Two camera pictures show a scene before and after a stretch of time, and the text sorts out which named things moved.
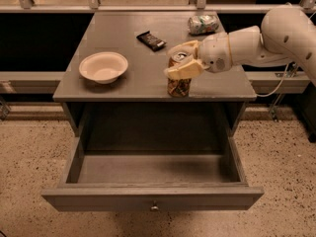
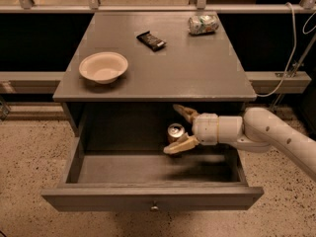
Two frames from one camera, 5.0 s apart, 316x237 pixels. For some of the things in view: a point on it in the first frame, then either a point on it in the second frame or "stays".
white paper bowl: [104, 67] stays
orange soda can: [179, 87] to [175, 131]
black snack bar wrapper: [152, 41] stays
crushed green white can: [202, 24] stays
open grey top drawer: [152, 181] stays
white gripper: [214, 51] to [204, 128]
